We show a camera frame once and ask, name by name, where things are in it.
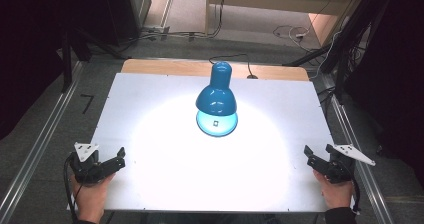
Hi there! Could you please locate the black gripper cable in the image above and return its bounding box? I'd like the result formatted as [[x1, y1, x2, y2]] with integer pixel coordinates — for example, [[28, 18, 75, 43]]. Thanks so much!
[[349, 176, 362, 216], [63, 151, 80, 224]]

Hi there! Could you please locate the grey power strip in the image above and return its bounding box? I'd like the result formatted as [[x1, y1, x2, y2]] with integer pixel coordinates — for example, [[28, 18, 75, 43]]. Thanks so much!
[[142, 24, 172, 36]]

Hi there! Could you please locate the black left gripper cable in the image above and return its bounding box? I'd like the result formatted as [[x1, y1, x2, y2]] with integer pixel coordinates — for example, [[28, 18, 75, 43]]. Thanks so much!
[[63, 151, 80, 224]]

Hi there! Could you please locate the person's right hand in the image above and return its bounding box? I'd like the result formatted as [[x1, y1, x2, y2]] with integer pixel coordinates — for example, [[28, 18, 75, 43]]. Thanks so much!
[[312, 169, 355, 210]]

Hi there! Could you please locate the person's left hand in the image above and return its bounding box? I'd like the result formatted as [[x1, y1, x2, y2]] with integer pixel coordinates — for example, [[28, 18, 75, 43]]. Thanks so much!
[[71, 172, 116, 223]]

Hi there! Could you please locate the black metal stand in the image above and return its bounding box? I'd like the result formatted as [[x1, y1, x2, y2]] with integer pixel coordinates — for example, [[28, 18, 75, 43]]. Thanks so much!
[[282, 0, 393, 102]]

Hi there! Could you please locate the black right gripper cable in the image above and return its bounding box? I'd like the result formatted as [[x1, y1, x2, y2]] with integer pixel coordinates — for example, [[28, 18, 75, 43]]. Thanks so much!
[[349, 176, 362, 216]]

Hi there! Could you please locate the black floor cable bundle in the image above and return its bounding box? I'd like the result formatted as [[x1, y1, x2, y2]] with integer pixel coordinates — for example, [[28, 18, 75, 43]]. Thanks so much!
[[114, 0, 229, 57]]

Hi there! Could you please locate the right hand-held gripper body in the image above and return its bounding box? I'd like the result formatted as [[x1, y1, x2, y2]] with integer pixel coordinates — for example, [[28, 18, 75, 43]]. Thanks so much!
[[324, 143, 377, 185]]

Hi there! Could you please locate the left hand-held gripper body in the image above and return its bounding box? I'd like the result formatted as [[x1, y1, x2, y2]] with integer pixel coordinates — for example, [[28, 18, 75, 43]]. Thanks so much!
[[68, 142, 111, 185]]

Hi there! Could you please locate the blue desk lamp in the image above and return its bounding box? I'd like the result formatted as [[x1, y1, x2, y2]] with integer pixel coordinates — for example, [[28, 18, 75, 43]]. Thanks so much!
[[195, 61, 239, 138]]

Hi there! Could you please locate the black lamp cable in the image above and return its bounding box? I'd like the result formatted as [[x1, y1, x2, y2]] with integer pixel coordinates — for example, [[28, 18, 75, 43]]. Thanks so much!
[[208, 53, 259, 80]]

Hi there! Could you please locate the aluminium frame rail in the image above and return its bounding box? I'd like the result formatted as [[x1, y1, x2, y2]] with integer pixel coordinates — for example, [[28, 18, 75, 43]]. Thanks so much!
[[0, 61, 84, 224], [320, 73, 396, 224]]

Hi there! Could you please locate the white floor cable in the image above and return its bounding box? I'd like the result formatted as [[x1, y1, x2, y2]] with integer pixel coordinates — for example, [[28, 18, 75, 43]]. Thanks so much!
[[272, 23, 316, 53]]

